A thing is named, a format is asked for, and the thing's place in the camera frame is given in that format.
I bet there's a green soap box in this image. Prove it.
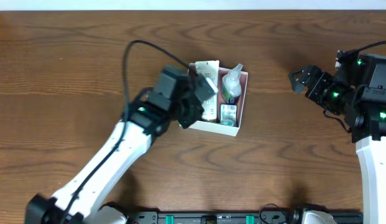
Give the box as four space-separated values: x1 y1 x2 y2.
220 105 237 127

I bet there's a clear pump bottle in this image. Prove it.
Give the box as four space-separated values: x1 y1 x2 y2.
221 63 243 104

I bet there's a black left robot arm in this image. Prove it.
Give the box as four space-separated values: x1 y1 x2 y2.
24 65 218 223

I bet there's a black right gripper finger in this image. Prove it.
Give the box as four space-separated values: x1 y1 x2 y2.
301 65 322 78
288 68 306 93

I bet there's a white cardboard box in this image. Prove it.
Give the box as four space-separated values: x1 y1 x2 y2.
190 63 248 136

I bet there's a white cream tube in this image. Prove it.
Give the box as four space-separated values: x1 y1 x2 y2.
195 60 219 123

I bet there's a black mounting rail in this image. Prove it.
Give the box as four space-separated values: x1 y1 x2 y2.
127 203 364 224

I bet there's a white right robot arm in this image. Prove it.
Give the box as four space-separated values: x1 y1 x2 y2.
288 49 386 223

